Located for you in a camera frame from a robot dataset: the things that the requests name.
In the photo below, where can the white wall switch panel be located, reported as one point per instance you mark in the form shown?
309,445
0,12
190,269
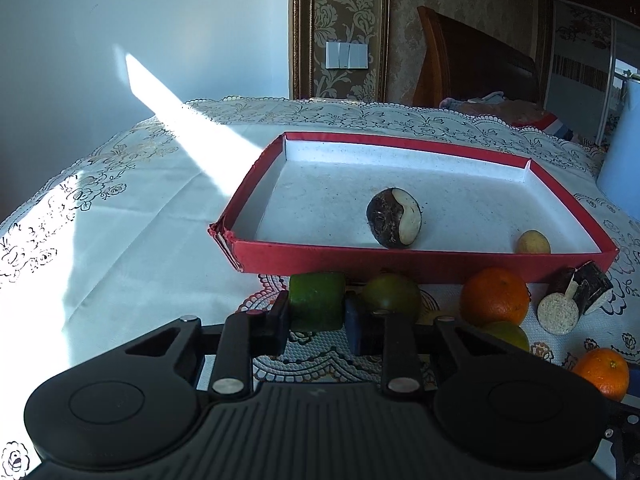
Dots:
349,55

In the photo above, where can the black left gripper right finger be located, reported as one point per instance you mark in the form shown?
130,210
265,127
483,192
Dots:
384,335

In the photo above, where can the white lace tablecloth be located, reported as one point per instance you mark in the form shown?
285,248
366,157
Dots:
117,244

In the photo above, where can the dark sugarcane piece back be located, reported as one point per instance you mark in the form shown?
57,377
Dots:
593,288

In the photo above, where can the dark cut water chestnut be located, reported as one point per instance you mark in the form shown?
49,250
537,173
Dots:
394,218

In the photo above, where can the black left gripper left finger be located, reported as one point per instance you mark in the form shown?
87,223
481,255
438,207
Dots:
245,336

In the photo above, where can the orange mandarin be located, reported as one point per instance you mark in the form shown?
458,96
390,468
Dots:
494,295
607,370

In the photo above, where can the brown wooden headboard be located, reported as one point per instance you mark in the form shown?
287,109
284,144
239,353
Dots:
461,62

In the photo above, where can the green cucumber piece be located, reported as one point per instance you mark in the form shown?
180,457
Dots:
317,301

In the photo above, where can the light blue kettle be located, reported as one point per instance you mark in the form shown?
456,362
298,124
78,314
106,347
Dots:
619,178

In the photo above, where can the bedding with striped pillow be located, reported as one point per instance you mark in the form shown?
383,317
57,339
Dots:
515,113

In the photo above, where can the red shallow tray box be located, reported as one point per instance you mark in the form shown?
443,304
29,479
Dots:
438,213

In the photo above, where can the wardrobe with mirrored doors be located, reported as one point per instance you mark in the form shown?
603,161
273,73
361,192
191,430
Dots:
593,55

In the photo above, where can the green tomato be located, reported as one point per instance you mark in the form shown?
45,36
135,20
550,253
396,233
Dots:
508,332
393,293

